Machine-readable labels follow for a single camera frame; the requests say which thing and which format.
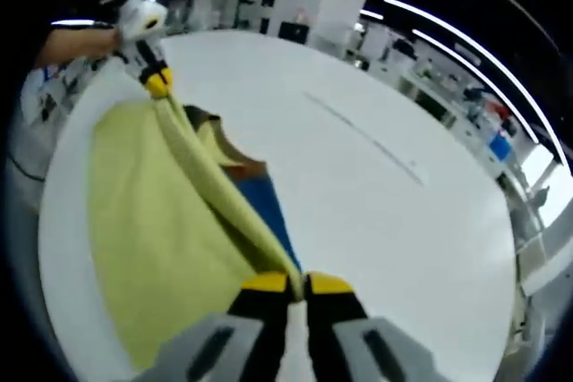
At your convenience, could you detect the short curved ceiling light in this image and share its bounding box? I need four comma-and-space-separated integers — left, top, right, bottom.
410, 27, 539, 142

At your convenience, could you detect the blue storage bin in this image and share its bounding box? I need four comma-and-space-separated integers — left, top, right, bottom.
488, 134, 514, 162

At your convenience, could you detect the long curved ceiling light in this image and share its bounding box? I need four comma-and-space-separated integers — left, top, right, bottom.
382, 0, 564, 165

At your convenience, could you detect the black bin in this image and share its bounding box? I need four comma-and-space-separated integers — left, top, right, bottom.
278, 20, 310, 43

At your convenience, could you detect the yellow blue black garment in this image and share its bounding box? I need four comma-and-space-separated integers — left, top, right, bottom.
87, 95, 305, 372

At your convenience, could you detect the row of white desks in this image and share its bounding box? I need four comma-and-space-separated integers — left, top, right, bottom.
357, 28, 520, 177

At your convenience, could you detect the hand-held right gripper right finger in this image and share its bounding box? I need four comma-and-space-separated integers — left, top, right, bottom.
304, 270, 449, 382

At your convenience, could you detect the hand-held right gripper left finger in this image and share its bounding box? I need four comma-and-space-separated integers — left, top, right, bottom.
127, 272, 290, 382

